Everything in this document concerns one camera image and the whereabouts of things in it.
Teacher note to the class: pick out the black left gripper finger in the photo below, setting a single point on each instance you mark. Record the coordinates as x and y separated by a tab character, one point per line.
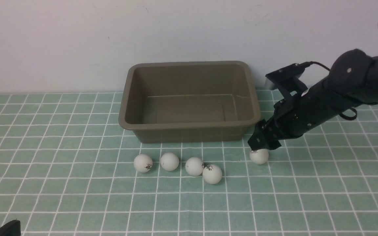
11	228

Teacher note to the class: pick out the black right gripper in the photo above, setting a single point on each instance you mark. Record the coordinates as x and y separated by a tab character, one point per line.
289	121

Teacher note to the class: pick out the white ball front printed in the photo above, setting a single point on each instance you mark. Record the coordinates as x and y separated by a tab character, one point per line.
212	174

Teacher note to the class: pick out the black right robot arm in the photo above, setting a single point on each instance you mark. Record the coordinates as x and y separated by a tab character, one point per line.
352	81

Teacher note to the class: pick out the green checkered table mat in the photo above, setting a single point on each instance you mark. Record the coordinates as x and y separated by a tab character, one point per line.
67	169

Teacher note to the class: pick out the olive plastic storage bin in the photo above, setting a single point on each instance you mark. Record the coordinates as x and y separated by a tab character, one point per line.
180	102

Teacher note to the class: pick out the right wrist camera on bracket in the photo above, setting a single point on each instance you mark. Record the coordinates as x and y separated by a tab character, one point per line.
287	80

